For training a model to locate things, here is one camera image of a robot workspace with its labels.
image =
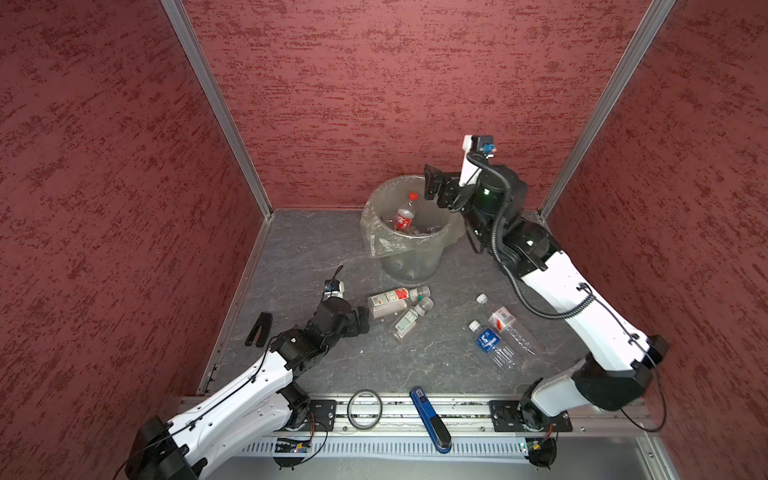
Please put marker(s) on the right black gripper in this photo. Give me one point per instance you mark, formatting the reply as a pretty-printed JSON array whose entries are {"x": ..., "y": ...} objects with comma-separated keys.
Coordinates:
[{"x": 436, "y": 184}]

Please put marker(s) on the blue label bottle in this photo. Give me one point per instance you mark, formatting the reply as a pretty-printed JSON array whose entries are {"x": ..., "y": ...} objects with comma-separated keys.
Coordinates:
[{"x": 493, "y": 346}]

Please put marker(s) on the blue black handheld tool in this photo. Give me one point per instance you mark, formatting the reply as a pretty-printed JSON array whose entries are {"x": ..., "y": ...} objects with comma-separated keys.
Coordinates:
[{"x": 433, "y": 423}]

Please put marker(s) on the clear plastic bin liner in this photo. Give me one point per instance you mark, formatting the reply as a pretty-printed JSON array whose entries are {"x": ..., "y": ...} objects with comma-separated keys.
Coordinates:
[{"x": 436, "y": 227}]

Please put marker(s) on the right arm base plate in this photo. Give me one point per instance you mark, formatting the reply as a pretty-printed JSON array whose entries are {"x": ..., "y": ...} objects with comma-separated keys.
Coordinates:
[{"x": 508, "y": 417}]

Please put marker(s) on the left small circuit board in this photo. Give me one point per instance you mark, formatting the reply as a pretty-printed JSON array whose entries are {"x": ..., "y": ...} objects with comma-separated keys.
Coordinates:
[{"x": 289, "y": 453}]

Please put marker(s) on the green white label small bottle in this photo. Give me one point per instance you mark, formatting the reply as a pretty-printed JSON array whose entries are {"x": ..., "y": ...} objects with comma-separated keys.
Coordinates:
[{"x": 407, "y": 322}]

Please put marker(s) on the grey plastic waste bin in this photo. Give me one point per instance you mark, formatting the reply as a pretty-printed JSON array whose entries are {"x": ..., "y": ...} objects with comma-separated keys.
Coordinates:
[{"x": 411, "y": 267}]

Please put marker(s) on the red white label square bottle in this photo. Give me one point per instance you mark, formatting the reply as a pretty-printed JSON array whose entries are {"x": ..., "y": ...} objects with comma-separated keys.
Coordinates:
[{"x": 396, "y": 300}]

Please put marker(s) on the small circuit board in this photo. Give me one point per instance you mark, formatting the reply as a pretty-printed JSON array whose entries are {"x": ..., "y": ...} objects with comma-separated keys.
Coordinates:
[
  {"x": 289, "y": 453},
  {"x": 542, "y": 453}
]

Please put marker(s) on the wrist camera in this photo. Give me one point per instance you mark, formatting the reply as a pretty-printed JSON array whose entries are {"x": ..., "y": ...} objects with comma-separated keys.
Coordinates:
[
  {"x": 333, "y": 288},
  {"x": 477, "y": 149}
]

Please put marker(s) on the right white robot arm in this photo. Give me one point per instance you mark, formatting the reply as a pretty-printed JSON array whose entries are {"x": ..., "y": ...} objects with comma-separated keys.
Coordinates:
[{"x": 621, "y": 361}]

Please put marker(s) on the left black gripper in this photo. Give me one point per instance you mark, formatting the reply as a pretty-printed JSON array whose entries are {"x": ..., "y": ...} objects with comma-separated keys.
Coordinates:
[{"x": 353, "y": 330}]

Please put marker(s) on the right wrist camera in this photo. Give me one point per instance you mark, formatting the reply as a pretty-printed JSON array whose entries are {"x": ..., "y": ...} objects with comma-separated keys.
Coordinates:
[{"x": 477, "y": 149}]

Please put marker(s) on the right corner aluminium post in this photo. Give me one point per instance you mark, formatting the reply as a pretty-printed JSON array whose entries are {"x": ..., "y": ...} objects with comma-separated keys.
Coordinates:
[{"x": 646, "y": 31}]

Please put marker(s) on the corner aluminium post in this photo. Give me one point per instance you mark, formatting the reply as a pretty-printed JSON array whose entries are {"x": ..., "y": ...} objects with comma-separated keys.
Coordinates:
[
  {"x": 646, "y": 31},
  {"x": 184, "y": 31}
]

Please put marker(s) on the right small circuit board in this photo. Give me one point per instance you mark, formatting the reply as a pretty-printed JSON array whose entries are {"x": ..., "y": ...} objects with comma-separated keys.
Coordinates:
[{"x": 542, "y": 453}]

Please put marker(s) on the black clip on floor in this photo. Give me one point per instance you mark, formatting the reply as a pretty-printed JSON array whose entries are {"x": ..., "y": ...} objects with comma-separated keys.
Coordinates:
[{"x": 260, "y": 332}]

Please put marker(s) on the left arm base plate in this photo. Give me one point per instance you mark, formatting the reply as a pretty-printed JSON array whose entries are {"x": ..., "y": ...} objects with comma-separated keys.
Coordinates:
[{"x": 321, "y": 413}]

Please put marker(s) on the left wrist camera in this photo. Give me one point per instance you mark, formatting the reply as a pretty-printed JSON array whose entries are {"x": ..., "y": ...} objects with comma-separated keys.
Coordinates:
[{"x": 333, "y": 288}]

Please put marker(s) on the red label cola bottle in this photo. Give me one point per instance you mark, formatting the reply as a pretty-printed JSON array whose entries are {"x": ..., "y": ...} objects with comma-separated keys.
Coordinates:
[{"x": 406, "y": 213}]

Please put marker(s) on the left corner aluminium post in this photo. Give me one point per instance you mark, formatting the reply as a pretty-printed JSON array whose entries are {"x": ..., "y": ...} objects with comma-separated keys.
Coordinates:
[{"x": 184, "y": 31}]

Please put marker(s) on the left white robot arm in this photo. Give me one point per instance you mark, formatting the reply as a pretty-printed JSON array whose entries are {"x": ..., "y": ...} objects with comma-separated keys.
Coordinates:
[{"x": 263, "y": 399}]

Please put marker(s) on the aluminium front rail frame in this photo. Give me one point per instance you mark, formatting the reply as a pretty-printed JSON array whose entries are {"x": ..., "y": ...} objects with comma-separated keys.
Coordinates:
[{"x": 388, "y": 427}]

